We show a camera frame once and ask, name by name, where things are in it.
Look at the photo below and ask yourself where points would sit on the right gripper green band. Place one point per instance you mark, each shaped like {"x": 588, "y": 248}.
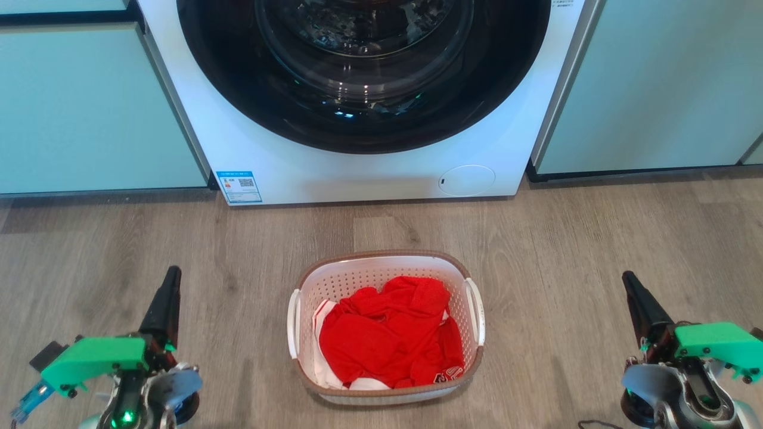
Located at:
{"x": 715, "y": 342}

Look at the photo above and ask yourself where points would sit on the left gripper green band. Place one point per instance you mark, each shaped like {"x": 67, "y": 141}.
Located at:
{"x": 95, "y": 357}

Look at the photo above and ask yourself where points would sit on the white perforated laundry basket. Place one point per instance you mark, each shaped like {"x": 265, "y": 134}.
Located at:
{"x": 369, "y": 268}

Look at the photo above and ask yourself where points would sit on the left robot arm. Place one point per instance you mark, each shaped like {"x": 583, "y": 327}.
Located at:
{"x": 149, "y": 399}

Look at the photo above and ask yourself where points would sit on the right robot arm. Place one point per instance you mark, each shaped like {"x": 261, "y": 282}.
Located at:
{"x": 679, "y": 393}

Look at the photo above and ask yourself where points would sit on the blue energy label sticker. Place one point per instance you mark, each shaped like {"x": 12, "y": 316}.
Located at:
{"x": 239, "y": 187}

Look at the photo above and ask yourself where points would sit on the white garment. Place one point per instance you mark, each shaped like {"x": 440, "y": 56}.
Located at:
{"x": 322, "y": 372}

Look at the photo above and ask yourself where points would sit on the pale green cabinet door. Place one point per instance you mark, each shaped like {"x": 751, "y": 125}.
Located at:
{"x": 656, "y": 83}
{"x": 59, "y": 5}
{"x": 89, "y": 107}
{"x": 755, "y": 152}

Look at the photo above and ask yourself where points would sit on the round white filter cover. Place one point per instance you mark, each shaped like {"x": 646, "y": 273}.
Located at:
{"x": 467, "y": 180}

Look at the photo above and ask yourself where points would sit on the red garment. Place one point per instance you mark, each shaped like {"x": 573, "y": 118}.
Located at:
{"x": 387, "y": 339}

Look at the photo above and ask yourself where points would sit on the dark round washer door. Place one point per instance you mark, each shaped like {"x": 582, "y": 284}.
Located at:
{"x": 250, "y": 101}

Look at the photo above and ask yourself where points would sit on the white front-load washing machine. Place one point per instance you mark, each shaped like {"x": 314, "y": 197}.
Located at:
{"x": 357, "y": 176}

